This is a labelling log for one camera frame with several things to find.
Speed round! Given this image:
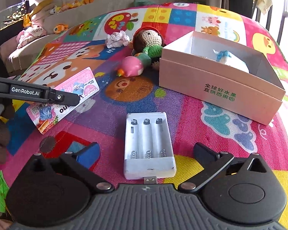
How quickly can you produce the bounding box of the black window frame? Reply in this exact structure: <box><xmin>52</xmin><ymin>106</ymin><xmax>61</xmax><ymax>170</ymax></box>
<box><xmin>251</xmin><ymin>0</ymin><xmax>288</xmax><ymax>65</ymax></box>

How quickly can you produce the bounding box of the glass cabinet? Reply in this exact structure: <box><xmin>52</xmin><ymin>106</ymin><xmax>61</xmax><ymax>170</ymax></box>
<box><xmin>0</xmin><ymin>0</ymin><xmax>30</xmax><ymax>36</ymax></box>

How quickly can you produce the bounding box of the white tissue pack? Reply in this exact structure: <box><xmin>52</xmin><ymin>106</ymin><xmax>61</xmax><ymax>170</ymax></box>
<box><xmin>212</xmin><ymin>48</ymin><xmax>250</xmax><ymax>73</ymax></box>

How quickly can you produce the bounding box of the white battery charger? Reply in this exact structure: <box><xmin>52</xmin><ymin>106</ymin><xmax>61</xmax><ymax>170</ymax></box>
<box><xmin>123</xmin><ymin>112</ymin><xmax>177</xmax><ymax>185</ymax></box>

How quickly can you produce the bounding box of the crochet doll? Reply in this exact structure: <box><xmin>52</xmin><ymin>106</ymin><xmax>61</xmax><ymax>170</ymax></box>
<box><xmin>131</xmin><ymin>26</ymin><xmax>165</xmax><ymax>70</ymax></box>

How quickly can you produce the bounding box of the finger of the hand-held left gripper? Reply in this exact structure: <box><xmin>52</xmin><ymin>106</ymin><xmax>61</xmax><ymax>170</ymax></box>
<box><xmin>0</xmin><ymin>75</ymin><xmax>81</xmax><ymax>106</ymax></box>

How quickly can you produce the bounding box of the pink cloth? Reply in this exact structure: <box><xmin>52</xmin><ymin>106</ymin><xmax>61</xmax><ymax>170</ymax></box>
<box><xmin>16</xmin><ymin>25</ymin><xmax>47</xmax><ymax>49</ymax></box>

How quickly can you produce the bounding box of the pink printed tissue packet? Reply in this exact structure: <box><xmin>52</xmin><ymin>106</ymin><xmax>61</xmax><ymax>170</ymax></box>
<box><xmin>26</xmin><ymin>67</ymin><xmax>100</xmax><ymax>135</ymax></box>

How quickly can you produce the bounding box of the teal cloth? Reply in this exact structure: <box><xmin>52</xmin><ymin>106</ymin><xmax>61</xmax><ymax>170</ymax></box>
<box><xmin>134</xmin><ymin>0</ymin><xmax>161</xmax><ymax>7</ymax></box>

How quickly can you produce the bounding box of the pink peach toy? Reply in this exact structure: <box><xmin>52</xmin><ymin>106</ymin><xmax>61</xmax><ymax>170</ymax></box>
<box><xmin>117</xmin><ymin>56</ymin><xmax>144</xmax><ymax>78</ymax></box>

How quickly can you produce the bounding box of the person's left forearm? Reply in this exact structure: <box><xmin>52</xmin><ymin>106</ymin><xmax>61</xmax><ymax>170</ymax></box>
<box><xmin>0</xmin><ymin>104</ymin><xmax>15</xmax><ymax>173</ymax></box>

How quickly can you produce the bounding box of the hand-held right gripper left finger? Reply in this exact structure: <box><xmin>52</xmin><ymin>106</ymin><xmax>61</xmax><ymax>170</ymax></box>
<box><xmin>30</xmin><ymin>142</ymin><xmax>115</xmax><ymax>193</ymax></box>

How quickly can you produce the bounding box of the yellow rabbit plush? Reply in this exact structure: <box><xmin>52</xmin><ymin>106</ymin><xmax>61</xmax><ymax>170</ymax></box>
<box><xmin>23</xmin><ymin>0</ymin><xmax>54</xmax><ymax>28</ymax></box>

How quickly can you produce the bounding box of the orange fish plush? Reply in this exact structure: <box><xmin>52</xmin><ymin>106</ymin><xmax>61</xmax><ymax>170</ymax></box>
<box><xmin>53</xmin><ymin>23</ymin><xmax>69</xmax><ymax>34</ymax></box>

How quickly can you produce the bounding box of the colourful printed play mat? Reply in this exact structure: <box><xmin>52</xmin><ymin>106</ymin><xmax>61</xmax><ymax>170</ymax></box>
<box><xmin>0</xmin><ymin>2</ymin><xmax>288</xmax><ymax>230</ymax></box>

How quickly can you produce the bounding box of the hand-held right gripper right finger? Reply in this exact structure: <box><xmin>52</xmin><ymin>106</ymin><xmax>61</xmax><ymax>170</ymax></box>
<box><xmin>178</xmin><ymin>142</ymin><xmax>268</xmax><ymax>193</ymax></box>

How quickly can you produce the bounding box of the green tape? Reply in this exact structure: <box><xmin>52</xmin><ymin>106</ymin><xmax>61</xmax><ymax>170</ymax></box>
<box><xmin>0</xmin><ymin>170</ymin><xmax>10</xmax><ymax>212</ymax></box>

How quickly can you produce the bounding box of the pink cardboard box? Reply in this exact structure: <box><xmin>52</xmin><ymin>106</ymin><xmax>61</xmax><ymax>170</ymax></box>
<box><xmin>158</xmin><ymin>31</ymin><xmax>286</xmax><ymax>126</ymax></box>

